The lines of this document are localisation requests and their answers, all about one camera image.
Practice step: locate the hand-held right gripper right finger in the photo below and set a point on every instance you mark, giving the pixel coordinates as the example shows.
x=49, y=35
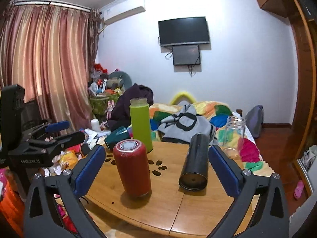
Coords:
x=224, y=171

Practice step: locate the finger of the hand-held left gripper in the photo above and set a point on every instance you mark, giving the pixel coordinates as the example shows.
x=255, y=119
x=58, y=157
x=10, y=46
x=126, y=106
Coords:
x=57, y=126
x=71, y=137

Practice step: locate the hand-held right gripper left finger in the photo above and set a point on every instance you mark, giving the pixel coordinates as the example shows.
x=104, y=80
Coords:
x=90, y=168

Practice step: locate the red cup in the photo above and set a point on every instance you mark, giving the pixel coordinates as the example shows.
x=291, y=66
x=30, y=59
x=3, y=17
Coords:
x=133, y=173

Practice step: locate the black cup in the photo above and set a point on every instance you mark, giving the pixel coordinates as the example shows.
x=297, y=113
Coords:
x=194, y=158

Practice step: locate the teal cup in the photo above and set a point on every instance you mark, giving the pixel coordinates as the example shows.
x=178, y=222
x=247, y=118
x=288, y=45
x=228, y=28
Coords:
x=117, y=135

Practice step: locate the white crumpled paper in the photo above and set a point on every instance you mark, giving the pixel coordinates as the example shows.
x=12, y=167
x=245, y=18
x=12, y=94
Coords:
x=92, y=136

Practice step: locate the yellow snack packet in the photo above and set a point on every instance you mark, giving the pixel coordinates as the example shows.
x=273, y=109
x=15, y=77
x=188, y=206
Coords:
x=68, y=160

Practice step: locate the small white bottle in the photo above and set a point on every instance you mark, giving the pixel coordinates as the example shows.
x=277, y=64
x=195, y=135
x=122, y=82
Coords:
x=95, y=125

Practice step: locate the colourful patchwork blanket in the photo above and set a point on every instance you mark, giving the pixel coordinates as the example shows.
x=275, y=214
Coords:
x=250, y=151

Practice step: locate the clear glass jar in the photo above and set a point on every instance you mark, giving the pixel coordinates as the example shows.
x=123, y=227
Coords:
x=234, y=138

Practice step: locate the green basket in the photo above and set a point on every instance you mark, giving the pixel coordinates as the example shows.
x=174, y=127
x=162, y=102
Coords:
x=99, y=105

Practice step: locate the pink rabbit toy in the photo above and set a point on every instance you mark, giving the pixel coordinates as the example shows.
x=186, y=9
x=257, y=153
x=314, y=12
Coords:
x=110, y=107

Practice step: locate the pile of toys and packets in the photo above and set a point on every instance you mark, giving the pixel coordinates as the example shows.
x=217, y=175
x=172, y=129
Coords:
x=101, y=84

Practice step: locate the dark purple jacket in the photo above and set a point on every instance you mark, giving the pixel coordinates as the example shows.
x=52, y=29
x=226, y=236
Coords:
x=123, y=104

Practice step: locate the grey and black garment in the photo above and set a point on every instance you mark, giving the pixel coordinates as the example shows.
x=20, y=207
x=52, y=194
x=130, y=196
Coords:
x=173, y=129

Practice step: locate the green bottle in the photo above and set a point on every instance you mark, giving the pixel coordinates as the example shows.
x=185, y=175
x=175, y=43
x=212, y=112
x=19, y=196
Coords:
x=141, y=124

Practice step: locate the pink curtain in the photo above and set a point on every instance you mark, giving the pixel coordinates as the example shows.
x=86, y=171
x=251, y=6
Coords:
x=49, y=54

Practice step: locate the pink slipper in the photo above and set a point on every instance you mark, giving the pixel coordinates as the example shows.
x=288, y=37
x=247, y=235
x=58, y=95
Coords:
x=299, y=189

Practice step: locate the grey round cushion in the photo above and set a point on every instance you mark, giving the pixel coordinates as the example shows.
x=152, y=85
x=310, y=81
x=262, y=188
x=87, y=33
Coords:
x=125, y=78

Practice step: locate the orange bag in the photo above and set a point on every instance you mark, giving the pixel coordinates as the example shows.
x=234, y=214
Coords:
x=10, y=203

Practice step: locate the yellow curved cushion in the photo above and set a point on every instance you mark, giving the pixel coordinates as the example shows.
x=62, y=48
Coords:
x=182, y=94

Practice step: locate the white cabinet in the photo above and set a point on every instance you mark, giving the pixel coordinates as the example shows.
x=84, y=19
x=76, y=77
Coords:
x=304, y=218

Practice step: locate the curtain rod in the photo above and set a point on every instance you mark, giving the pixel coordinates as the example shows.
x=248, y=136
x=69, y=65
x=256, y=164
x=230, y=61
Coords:
x=49, y=3

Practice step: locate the small black monitor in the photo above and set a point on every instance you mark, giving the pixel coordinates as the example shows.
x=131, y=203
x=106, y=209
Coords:
x=186, y=54

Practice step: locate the wooden wardrobe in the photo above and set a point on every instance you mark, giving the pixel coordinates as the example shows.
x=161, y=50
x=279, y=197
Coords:
x=307, y=79

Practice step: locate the white air conditioner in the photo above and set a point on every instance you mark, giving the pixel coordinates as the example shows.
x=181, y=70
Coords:
x=121, y=12

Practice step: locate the black wall television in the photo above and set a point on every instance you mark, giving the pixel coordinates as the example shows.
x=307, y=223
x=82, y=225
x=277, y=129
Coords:
x=184, y=31

